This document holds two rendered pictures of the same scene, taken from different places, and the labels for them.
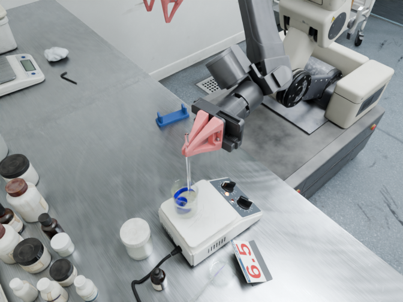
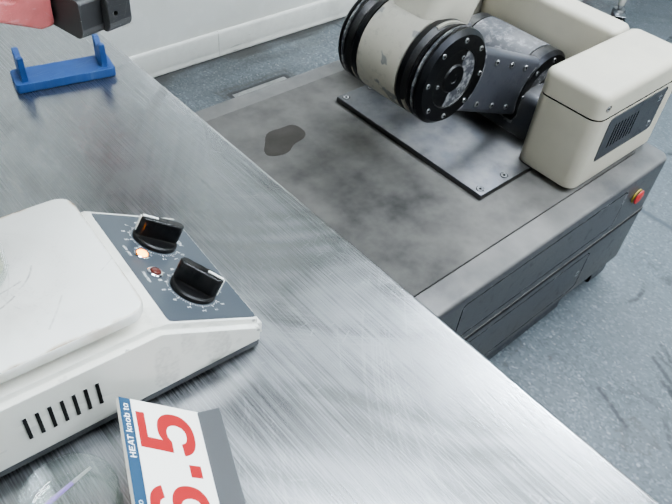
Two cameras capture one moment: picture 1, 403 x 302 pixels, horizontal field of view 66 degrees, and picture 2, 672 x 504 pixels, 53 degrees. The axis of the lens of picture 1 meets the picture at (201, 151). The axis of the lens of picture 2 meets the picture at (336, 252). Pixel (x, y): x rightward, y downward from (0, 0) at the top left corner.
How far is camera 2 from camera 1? 31 cm
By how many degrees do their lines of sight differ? 6
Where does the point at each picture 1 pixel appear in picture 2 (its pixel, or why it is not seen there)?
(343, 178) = (566, 325)
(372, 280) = not seen: outside the picture
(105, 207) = not seen: outside the picture
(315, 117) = (497, 161)
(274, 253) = (282, 452)
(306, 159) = (466, 255)
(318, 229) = (438, 384)
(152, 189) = not seen: outside the picture
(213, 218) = (52, 310)
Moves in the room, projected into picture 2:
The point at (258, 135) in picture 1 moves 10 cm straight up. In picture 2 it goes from (352, 192) to (358, 147)
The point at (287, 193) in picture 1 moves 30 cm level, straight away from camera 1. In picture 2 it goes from (359, 279) to (470, 105)
